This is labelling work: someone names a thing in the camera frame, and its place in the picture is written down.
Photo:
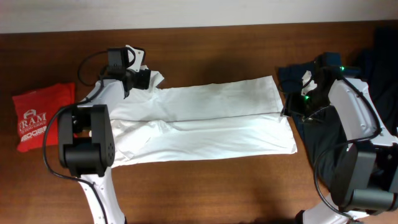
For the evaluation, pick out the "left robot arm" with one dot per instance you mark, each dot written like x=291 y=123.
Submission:
x=86 y=145

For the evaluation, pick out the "dark navy garment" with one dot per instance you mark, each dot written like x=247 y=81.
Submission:
x=317 y=137

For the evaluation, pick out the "white t-shirt with graphic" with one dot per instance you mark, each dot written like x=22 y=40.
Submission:
x=206 y=122

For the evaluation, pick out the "black garment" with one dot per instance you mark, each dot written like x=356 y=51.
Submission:
x=379 y=68

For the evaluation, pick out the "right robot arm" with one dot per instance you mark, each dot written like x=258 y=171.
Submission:
x=350 y=149

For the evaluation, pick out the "folded red t-shirt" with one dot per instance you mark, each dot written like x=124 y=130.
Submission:
x=34 y=110

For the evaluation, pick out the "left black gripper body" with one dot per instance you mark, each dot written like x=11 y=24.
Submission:
x=138 y=78

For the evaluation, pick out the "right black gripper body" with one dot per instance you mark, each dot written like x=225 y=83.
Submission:
x=305 y=105

